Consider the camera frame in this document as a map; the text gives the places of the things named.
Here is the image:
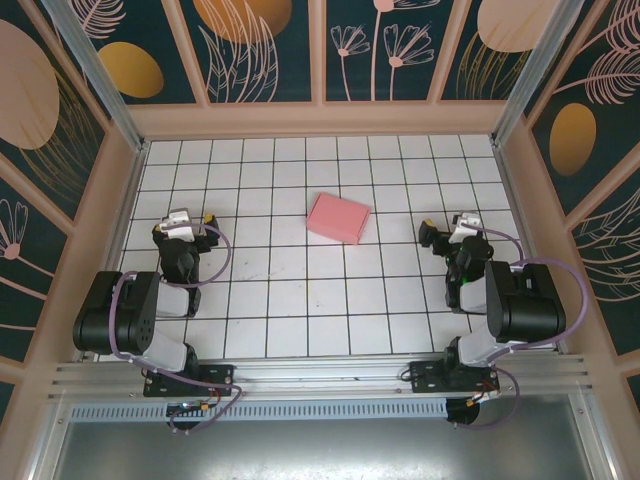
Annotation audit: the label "pink cloth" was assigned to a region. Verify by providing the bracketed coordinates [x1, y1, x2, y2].
[305, 191, 372, 246]

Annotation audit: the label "grey metal sheet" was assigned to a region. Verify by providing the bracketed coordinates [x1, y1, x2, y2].
[47, 418, 594, 480]

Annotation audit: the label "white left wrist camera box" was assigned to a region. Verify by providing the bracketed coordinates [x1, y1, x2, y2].
[160, 209, 199, 240]

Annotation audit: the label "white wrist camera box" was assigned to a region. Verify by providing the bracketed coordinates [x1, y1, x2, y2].
[160, 209, 199, 240]
[452, 212, 484, 236]

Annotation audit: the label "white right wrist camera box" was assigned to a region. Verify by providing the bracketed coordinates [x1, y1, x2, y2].
[452, 212, 484, 236]

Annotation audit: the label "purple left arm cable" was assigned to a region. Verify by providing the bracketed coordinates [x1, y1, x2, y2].
[109, 223, 244, 436]

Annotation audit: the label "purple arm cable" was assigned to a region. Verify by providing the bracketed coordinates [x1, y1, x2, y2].
[109, 223, 244, 436]
[457, 224, 587, 431]

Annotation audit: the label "aluminium side rail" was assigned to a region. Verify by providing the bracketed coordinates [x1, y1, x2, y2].
[77, 142, 149, 362]
[492, 139, 559, 352]

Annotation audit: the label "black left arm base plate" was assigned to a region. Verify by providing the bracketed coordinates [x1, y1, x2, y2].
[143, 363, 235, 399]

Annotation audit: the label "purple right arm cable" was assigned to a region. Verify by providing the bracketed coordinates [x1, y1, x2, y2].
[457, 224, 587, 431]

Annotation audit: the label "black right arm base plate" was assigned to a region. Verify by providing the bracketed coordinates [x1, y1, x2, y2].
[408, 359, 501, 396]

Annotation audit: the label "wall panel with single flower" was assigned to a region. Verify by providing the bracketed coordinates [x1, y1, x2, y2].
[0, 149, 72, 362]

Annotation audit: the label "wall panel with fern leaves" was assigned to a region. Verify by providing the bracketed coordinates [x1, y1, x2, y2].
[568, 164, 640, 359]

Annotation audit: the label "orange connector wires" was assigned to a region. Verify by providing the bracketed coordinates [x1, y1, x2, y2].
[197, 387, 221, 416]
[469, 372, 501, 409]

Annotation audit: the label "aluminium frame post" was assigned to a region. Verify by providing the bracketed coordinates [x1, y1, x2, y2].
[42, 0, 151, 154]
[22, 399, 71, 480]
[491, 0, 569, 147]
[574, 384, 619, 480]

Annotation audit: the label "wall panel with flower outlines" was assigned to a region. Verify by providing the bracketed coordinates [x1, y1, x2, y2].
[322, 0, 464, 105]

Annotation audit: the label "wall panel with feather and oval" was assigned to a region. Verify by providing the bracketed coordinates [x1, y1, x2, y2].
[524, 0, 640, 221]

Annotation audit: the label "wall panel with yellow oval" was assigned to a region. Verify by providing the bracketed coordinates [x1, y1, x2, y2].
[64, 0, 207, 107]

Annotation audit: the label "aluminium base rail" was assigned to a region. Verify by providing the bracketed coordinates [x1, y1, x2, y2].
[47, 353, 596, 401]

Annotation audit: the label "wall panel with large pink circle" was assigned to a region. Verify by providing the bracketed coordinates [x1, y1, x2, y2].
[0, 0, 112, 236]

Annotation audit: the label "wall panel with leaf outlines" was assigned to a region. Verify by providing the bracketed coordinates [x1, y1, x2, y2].
[178, 0, 321, 106]

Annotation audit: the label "slotted grey cable duct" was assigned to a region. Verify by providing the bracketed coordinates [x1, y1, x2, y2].
[69, 399, 449, 422]

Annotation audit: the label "wall panel with pale circle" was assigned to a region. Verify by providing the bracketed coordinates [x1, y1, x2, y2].
[437, 0, 544, 104]

